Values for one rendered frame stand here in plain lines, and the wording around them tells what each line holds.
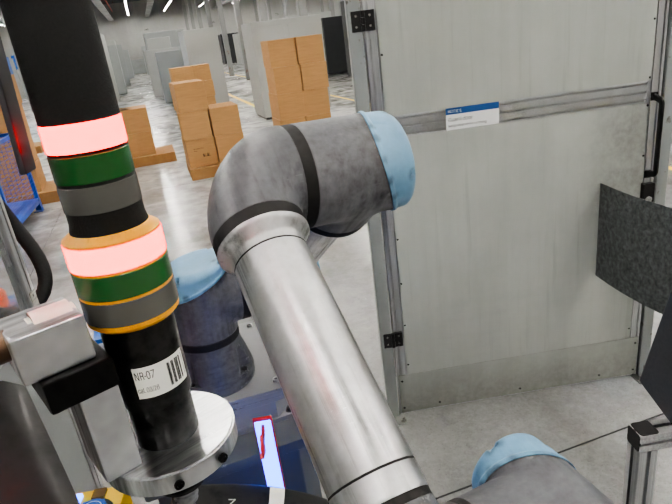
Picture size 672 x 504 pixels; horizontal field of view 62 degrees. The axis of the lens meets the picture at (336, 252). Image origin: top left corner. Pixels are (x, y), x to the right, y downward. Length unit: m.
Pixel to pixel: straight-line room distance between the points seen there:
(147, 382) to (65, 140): 0.12
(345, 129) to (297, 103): 7.77
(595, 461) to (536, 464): 1.99
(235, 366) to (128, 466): 0.72
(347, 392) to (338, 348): 0.04
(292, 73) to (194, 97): 1.49
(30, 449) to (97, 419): 0.16
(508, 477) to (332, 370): 0.16
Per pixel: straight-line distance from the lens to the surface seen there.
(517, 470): 0.50
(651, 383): 0.99
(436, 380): 2.56
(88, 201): 0.26
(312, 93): 8.43
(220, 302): 0.95
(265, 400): 1.02
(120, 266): 0.26
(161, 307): 0.27
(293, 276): 0.49
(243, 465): 1.01
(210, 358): 0.99
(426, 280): 2.32
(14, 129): 0.27
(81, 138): 0.25
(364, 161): 0.60
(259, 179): 0.55
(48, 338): 0.26
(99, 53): 0.26
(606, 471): 2.45
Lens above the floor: 1.64
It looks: 22 degrees down
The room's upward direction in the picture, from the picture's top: 7 degrees counter-clockwise
